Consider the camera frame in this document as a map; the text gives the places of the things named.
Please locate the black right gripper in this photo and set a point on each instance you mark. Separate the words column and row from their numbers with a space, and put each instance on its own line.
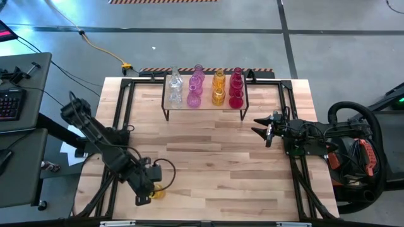
column 281, row 126

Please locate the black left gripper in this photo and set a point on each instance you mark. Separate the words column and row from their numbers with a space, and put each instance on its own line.
column 142, row 182

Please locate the yellow textured glass bottle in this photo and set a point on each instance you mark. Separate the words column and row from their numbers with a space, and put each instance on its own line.
column 159, row 193

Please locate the red cone glass vase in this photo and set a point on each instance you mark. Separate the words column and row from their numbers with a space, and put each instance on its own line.
column 236, row 101

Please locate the red short glass bottle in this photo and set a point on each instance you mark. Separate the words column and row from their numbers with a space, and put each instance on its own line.
column 236, row 84

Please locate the yellow ribbed glass jar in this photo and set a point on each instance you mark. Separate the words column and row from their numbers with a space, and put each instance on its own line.
column 218, row 97

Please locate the amber glass vase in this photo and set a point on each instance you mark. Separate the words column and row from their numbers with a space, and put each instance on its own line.
column 218, row 79

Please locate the pink faceted glass vase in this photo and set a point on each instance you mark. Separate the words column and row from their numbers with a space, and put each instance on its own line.
column 199, row 72

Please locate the clear embossed glass bottle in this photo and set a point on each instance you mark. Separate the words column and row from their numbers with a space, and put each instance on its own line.
column 175, row 100

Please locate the clear round glass vase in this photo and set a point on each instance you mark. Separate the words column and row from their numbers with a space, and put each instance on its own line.
column 175, row 84

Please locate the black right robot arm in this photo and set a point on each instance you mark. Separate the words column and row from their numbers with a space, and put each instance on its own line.
column 331, row 130

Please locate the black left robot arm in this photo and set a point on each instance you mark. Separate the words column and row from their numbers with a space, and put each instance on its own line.
column 94, row 132

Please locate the hazard-striped floor strip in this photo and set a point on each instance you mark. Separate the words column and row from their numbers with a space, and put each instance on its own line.
column 262, row 69

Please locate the white paper sheet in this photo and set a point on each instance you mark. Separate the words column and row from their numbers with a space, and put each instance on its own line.
column 71, row 157

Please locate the small silver tool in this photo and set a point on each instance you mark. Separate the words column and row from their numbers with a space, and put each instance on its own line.
column 50, row 166

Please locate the black and red vacuum cleaner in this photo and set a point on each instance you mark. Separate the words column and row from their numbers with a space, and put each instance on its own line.
column 363, row 157

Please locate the dark grey desk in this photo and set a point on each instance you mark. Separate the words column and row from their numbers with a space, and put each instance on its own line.
column 19, row 176

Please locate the black machine with green light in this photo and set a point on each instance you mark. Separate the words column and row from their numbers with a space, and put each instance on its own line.
column 391, row 97

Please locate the black keyboard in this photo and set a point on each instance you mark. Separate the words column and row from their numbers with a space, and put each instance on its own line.
column 11, row 105

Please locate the black clamp tool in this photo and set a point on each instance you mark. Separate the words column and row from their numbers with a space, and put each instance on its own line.
column 17, row 75

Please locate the black monitor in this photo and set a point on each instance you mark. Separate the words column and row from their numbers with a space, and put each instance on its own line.
column 6, row 31

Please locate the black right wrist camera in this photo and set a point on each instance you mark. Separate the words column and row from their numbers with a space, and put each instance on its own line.
column 269, row 137

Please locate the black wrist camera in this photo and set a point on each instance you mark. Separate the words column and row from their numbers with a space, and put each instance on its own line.
column 154, row 172
column 269, row 137

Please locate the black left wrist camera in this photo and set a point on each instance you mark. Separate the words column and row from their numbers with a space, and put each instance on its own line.
column 154, row 172

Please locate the silver table edge bracket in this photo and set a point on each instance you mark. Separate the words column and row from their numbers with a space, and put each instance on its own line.
column 293, row 224
column 116, row 224

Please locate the black metal table frame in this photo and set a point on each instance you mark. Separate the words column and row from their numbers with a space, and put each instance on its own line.
column 285, row 84

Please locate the wooden shelf black metal frame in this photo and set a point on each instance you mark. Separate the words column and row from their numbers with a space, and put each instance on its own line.
column 208, row 105

